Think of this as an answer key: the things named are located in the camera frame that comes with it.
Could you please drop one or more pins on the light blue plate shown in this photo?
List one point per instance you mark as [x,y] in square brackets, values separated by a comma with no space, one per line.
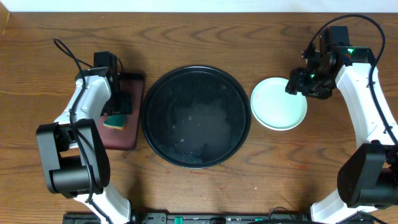
[276,109]

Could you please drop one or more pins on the rectangular black tray red mat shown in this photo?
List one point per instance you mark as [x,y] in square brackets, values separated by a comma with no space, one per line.
[125,138]

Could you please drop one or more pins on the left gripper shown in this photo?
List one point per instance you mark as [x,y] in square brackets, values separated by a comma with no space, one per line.
[125,106]

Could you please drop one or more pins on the green sponge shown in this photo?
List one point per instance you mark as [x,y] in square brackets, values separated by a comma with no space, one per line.
[115,121]

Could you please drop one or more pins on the round black tray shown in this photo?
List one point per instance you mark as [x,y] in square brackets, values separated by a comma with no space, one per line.
[196,116]

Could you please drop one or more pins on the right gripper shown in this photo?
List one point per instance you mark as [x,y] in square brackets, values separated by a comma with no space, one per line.
[296,83]

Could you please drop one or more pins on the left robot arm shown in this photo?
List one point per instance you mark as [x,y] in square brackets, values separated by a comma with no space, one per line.
[72,154]

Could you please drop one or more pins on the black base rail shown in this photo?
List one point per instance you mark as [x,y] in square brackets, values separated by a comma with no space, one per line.
[163,218]

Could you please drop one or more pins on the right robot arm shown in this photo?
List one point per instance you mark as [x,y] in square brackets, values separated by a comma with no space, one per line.
[368,180]

